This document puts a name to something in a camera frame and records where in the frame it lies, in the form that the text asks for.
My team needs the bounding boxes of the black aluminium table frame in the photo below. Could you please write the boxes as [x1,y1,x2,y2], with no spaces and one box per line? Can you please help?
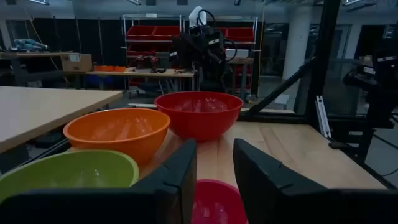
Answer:
[238,0,398,191]

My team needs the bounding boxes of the metal wire shelf rack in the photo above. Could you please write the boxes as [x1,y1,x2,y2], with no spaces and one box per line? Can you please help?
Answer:
[122,13,259,95]

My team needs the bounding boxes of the nested rainbow coloured bowls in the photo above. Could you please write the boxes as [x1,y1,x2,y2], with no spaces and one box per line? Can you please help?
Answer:
[154,90,244,143]

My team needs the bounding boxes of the white plastic container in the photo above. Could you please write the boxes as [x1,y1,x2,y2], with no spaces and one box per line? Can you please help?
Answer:
[224,48,250,59]

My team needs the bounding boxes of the black robot equipment stand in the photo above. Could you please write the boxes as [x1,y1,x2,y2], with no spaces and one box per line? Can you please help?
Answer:
[343,39,398,163]

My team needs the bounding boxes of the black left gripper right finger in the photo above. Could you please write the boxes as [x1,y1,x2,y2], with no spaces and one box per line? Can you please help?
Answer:
[233,138,398,224]

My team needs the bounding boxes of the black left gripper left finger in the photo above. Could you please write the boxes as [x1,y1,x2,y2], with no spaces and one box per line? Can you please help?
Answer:
[0,139,198,224]

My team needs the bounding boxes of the green plastic bowl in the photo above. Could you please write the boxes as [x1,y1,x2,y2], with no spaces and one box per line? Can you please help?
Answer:
[0,149,140,203]

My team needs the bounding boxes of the red storage bin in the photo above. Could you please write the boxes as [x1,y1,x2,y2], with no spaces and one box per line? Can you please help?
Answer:
[152,25,181,41]
[224,27,256,43]
[126,25,157,41]
[127,43,157,57]

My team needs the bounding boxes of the long workbench with machine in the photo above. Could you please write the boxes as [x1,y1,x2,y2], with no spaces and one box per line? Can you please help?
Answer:
[0,38,74,87]

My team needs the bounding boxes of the beige wooden desk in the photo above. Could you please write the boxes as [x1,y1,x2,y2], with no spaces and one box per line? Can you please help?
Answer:
[0,85,124,154]

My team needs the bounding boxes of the pink plastic bowl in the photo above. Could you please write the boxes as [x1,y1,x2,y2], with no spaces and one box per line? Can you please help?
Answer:
[191,179,249,224]

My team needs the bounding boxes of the orange plastic bowl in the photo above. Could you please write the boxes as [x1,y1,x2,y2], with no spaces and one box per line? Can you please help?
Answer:
[62,107,172,166]

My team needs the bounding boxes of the white round pillar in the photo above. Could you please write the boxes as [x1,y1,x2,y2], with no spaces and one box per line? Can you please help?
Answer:
[282,5,312,82]

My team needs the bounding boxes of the cardboard box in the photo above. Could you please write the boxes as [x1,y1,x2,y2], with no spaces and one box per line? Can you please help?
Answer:
[60,52,94,73]

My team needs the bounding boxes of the silver aluminium bracket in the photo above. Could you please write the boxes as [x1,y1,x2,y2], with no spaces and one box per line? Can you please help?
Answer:
[315,95,332,139]

